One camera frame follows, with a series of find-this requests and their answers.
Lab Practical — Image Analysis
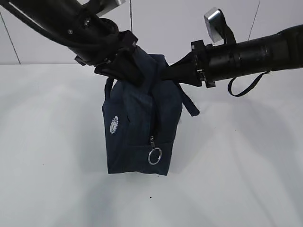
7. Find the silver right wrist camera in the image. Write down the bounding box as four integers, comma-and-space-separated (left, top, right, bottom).
204, 7, 236, 44

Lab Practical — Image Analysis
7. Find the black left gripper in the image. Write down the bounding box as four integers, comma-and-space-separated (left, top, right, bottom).
67, 17, 145, 85

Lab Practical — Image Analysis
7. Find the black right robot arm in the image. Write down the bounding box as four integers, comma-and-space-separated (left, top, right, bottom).
160, 25, 303, 88

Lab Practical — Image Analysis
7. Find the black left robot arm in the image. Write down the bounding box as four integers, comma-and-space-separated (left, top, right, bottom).
0, 0, 144, 86

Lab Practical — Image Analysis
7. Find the navy blue lunch bag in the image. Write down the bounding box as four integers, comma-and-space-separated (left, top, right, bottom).
102, 47, 199, 175

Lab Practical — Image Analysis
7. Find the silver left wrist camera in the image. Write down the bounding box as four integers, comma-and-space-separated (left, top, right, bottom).
81, 0, 126, 17

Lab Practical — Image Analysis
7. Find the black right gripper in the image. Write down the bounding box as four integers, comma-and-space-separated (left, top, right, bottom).
160, 40, 271, 88

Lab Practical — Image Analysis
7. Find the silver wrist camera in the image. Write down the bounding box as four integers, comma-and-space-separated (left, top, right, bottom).
204, 7, 236, 44
81, 0, 126, 17

